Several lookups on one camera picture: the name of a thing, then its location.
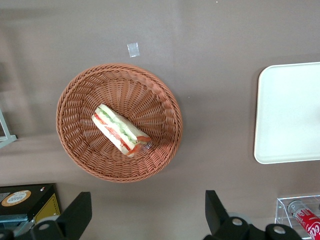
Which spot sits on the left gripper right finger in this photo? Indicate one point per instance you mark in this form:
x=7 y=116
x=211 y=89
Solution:
x=217 y=215

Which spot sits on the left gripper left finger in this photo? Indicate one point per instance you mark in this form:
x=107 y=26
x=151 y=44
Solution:
x=75 y=217

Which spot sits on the triangle sandwich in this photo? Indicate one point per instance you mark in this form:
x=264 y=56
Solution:
x=117 y=127

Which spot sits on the beige plastic tray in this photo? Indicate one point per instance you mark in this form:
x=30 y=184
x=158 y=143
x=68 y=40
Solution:
x=287 y=112

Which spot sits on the brown round wicker basket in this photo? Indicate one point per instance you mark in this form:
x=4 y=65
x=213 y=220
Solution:
x=150 y=100

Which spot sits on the black food warmer appliance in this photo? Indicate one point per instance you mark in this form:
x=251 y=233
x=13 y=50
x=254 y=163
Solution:
x=37 y=200

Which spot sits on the clear acrylic bottle rack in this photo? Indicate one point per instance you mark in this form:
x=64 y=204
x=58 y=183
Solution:
x=280 y=210

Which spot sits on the red cola bottle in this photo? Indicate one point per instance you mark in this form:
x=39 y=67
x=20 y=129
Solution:
x=310 y=220

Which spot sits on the clear tape piece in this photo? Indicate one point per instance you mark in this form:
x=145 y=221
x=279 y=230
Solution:
x=133 y=49

